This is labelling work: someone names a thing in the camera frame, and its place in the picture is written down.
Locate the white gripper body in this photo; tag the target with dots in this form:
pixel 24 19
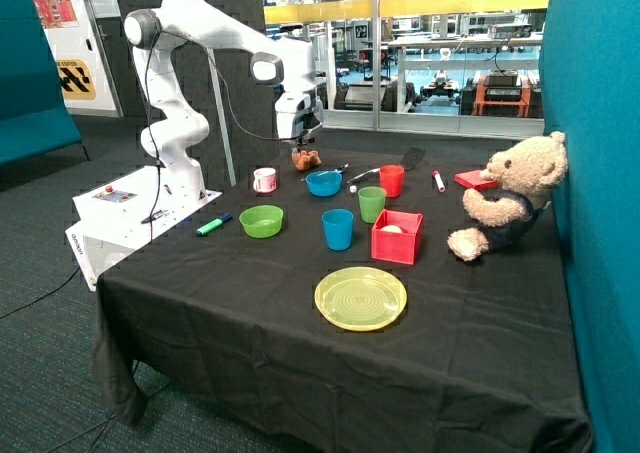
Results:
pixel 298 114

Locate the green plastic cup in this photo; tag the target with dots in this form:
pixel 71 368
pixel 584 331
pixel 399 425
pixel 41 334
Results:
pixel 372 201

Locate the blue plastic cup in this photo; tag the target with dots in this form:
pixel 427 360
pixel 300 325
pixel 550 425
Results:
pixel 338 228

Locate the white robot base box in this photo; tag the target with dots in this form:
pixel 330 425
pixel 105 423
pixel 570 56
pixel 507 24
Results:
pixel 109 227

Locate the small brown plush toy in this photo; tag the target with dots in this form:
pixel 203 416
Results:
pixel 305 160

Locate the blue plastic bowl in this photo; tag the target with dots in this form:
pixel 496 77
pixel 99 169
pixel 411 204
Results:
pixel 324 183

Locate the pink white mug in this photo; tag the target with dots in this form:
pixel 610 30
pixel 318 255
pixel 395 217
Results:
pixel 265 180

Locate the green plastic bowl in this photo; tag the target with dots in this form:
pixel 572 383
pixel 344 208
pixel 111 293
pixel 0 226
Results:
pixel 262 221

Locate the red plastic cup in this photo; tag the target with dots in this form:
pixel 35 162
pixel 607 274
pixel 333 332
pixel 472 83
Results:
pixel 391 179

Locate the black spatula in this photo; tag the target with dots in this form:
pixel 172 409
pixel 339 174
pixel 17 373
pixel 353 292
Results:
pixel 411 158

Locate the white ball in box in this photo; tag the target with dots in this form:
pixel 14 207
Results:
pixel 392 229

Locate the green blue highlighter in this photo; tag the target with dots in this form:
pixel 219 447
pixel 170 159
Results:
pixel 213 225

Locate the red white marker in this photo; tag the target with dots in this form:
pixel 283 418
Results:
pixel 439 181

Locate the red square box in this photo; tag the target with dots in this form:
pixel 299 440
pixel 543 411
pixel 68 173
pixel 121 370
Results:
pixel 397 247

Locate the black pen on base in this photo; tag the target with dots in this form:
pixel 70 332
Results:
pixel 155 216

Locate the yellow plastic plate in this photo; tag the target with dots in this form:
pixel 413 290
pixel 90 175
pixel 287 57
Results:
pixel 360 299

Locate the black tablecloth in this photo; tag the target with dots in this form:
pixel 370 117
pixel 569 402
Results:
pixel 299 317

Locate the red flat box lid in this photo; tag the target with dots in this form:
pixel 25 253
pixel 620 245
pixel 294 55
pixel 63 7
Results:
pixel 474 180

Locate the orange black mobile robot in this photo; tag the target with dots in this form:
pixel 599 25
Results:
pixel 502 93

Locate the beige teddy bear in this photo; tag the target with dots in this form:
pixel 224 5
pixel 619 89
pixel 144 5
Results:
pixel 527 174

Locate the yellow black sign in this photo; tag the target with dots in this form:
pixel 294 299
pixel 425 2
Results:
pixel 75 79

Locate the teal sofa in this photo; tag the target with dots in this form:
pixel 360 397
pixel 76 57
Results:
pixel 34 118

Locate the teal partition wall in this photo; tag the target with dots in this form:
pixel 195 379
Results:
pixel 590 84

